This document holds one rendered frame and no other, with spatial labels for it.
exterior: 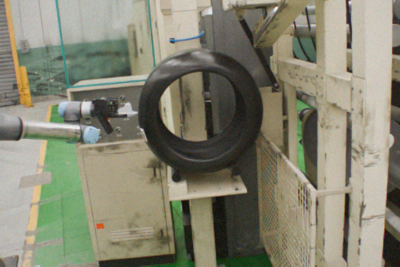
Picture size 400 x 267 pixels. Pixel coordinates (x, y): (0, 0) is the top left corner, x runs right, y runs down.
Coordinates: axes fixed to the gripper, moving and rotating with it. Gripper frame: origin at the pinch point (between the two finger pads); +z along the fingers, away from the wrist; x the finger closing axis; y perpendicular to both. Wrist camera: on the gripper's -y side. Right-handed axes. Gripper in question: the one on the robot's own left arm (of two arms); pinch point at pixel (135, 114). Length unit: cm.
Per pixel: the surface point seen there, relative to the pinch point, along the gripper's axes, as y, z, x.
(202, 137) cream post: -18.5, 34.5, 26.5
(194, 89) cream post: 7.8, 29.0, 26.8
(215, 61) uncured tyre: 26.6, 35.3, -11.2
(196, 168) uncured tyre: -22.1, 28.3, -11.9
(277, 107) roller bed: 0, 73, 20
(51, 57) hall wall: -48, -282, 839
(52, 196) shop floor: -133, -102, 194
